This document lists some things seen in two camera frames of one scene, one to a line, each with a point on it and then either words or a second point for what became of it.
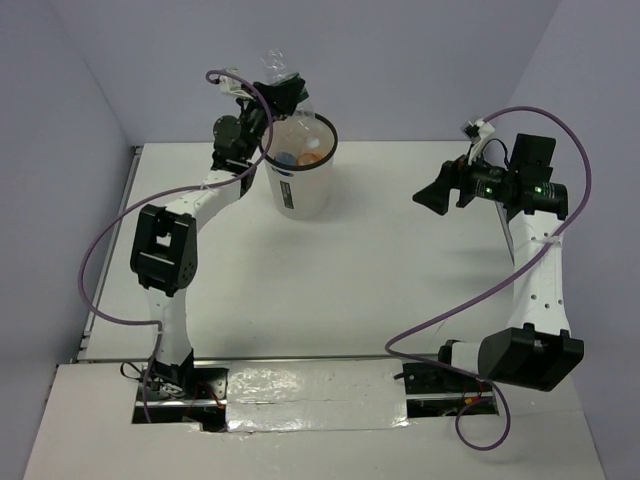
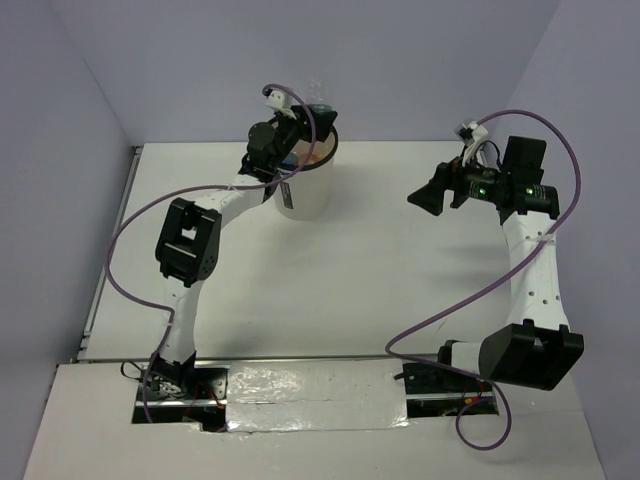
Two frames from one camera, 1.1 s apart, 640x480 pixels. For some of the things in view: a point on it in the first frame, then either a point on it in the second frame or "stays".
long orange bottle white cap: (308, 158) stays
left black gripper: (282, 97) → (296, 116)
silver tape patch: (295, 395) stays
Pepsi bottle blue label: (285, 158) stays
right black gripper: (436, 195) stays
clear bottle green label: (275, 69) → (319, 97)
